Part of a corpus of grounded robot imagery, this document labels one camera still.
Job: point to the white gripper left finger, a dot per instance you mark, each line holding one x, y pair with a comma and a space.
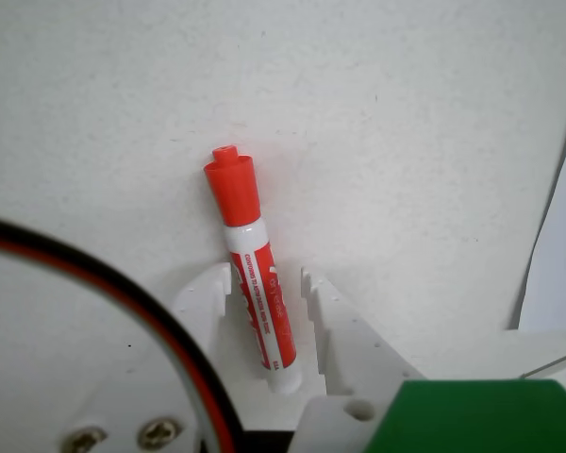
203, 321

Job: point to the white paper sheet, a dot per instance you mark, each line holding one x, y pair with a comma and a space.
561, 236

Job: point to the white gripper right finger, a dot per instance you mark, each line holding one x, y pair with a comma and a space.
354, 349

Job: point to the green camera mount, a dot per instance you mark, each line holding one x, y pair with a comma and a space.
467, 420

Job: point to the red dry erase marker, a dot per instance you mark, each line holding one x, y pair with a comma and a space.
252, 264

